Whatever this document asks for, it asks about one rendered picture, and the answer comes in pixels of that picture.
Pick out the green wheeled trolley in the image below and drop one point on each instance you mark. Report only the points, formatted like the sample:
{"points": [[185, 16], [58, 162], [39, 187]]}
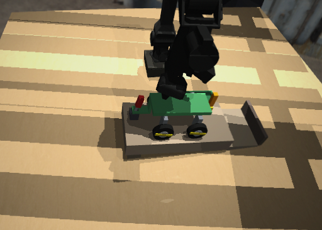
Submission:
{"points": [[193, 104]]}

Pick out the green tray floor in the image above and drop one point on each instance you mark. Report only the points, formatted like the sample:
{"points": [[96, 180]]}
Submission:
{"points": [[208, 96]]}

